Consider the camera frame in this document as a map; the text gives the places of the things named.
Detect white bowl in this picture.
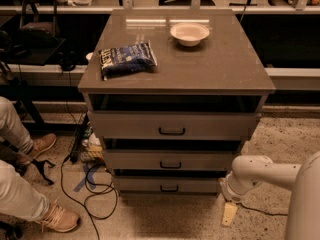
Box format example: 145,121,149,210
170,23,210,47

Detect grey top drawer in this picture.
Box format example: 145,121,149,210
88,111,260,141

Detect black headphones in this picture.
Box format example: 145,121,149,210
58,51,77,72

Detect tan sneaker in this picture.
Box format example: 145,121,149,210
20,133,57,159
37,202,80,233

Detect tan sneaker near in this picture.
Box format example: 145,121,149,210
37,202,80,233

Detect black bag on shelf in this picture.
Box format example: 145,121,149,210
18,0,59,49

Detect grey bottom drawer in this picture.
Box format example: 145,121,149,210
112,176,221,194

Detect blue tape cross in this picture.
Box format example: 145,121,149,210
73,163,99,192

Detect grey middle drawer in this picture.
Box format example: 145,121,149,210
103,151,237,171

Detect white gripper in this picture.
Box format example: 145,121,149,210
219,172,247,226

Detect black strap on floor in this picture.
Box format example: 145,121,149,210
13,158,58,186

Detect white trouser leg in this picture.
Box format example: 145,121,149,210
0,97,33,153
0,161,50,221

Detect grey drawer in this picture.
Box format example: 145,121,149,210
88,111,260,141
103,151,237,171
112,176,221,194

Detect white trouser leg far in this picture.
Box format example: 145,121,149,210
0,97,33,153

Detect white trouser leg near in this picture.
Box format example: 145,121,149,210
0,161,50,221

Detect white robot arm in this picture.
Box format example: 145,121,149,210
219,152,320,240

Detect wire basket with items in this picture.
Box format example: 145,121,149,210
69,115,104,164

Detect tan sneaker far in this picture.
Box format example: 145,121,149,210
20,133,57,159

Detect grey drawer cabinet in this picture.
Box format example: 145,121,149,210
78,9,275,180

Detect blue chip bag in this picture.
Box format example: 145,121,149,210
99,42,157,80

